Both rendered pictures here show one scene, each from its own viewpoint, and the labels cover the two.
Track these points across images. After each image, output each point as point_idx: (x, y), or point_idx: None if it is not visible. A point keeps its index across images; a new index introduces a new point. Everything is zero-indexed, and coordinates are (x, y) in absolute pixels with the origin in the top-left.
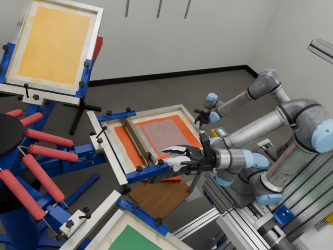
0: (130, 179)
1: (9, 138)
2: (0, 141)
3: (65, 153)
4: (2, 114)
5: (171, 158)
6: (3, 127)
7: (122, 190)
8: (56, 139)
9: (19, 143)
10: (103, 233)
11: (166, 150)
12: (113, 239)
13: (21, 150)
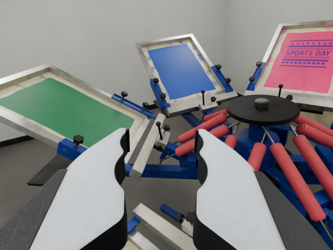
0: None
1: (264, 115)
2: (255, 113)
3: (306, 191)
4: (295, 105)
5: (114, 132)
6: (276, 109)
7: None
8: (324, 174)
9: (262, 122)
10: None
11: (195, 133)
12: None
13: (263, 136)
